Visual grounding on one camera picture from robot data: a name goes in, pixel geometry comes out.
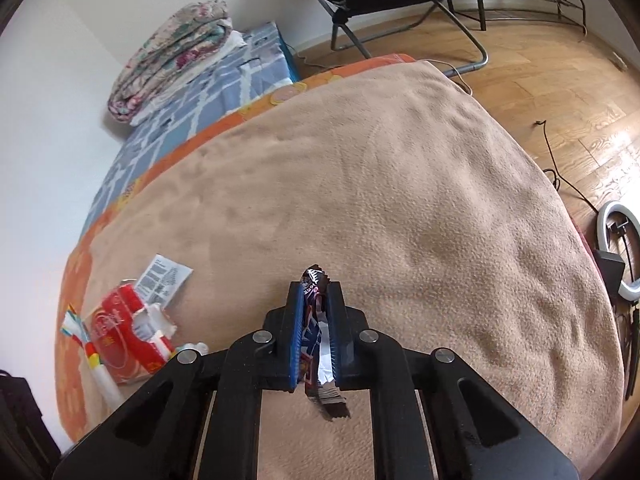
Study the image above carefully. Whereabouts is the blue checked bed sheet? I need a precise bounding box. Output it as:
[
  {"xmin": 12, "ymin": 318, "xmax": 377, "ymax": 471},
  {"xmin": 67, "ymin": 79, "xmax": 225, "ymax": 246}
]
[{"xmin": 80, "ymin": 21, "xmax": 301, "ymax": 234}]

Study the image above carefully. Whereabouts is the white ring light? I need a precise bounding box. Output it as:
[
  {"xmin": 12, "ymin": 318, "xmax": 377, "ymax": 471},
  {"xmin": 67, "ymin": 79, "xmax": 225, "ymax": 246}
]
[{"xmin": 594, "ymin": 201, "xmax": 640, "ymax": 304}]

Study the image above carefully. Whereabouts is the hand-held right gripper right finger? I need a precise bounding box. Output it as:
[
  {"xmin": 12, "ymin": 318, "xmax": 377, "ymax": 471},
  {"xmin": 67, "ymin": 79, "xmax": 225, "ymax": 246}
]
[{"xmin": 325, "ymin": 281, "xmax": 581, "ymax": 480}]

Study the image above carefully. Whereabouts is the white colourful striped wrapper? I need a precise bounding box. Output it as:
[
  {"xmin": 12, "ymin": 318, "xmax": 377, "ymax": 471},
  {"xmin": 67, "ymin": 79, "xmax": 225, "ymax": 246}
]
[{"xmin": 60, "ymin": 302, "xmax": 124, "ymax": 411}]

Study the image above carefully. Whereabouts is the red tissue pack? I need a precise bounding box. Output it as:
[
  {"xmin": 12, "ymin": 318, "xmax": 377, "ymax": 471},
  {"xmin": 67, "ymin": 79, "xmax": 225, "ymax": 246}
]
[{"xmin": 82, "ymin": 282, "xmax": 179, "ymax": 386}]

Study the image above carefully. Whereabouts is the orange floral bed sheet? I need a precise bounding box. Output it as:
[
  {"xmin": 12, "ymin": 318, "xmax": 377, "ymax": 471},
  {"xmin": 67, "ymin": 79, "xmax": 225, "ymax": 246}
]
[{"xmin": 54, "ymin": 52, "xmax": 417, "ymax": 444}]

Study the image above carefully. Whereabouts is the black floor cable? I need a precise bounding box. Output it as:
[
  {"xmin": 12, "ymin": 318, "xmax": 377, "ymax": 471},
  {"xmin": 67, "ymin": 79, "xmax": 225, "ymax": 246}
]
[{"xmin": 532, "ymin": 120, "xmax": 601, "ymax": 214}]

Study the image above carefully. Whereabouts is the dark object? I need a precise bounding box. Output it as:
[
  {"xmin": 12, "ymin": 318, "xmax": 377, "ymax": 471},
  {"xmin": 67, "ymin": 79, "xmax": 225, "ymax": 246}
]
[{"xmin": 0, "ymin": 370, "xmax": 62, "ymax": 480}]

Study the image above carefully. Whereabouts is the beige fleece blanket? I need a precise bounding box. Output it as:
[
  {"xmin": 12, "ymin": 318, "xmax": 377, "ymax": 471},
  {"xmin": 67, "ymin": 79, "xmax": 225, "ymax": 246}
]
[{"xmin": 81, "ymin": 59, "xmax": 626, "ymax": 480}]

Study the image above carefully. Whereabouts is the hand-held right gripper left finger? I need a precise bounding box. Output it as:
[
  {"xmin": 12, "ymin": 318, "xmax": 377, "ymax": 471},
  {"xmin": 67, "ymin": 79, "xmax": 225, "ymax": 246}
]
[{"xmin": 52, "ymin": 280, "xmax": 306, "ymax": 480}]

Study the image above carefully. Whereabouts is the folded floral quilt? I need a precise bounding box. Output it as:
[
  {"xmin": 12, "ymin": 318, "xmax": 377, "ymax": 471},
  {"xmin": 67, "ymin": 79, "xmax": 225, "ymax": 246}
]
[{"xmin": 107, "ymin": 1, "xmax": 235, "ymax": 124}]

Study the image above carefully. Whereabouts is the dark candy wrapper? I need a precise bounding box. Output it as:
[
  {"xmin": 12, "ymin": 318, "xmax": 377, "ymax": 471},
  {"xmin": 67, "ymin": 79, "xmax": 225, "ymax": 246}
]
[{"xmin": 299, "ymin": 263, "xmax": 351, "ymax": 421}]

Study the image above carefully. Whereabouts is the white printed sachet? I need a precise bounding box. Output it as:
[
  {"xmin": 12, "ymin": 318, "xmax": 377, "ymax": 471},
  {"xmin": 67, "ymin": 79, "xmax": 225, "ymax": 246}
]
[{"xmin": 135, "ymin": 254, "xmax": 194, "ymax": 306}]

